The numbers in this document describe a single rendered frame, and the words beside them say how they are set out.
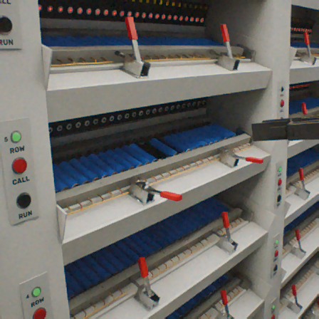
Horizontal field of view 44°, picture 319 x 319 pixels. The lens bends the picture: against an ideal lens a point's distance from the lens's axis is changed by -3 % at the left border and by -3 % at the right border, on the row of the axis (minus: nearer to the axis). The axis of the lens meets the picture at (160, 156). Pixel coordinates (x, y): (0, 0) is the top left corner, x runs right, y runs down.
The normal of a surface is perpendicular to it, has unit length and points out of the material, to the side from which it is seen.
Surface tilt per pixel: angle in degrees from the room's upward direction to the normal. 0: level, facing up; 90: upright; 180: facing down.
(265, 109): 90
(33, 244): 90
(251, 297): 21
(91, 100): 111
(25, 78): 90
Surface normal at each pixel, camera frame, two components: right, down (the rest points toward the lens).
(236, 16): -0.66, 0.20
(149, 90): 0.72, 0.47
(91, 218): 0.23, -0.86
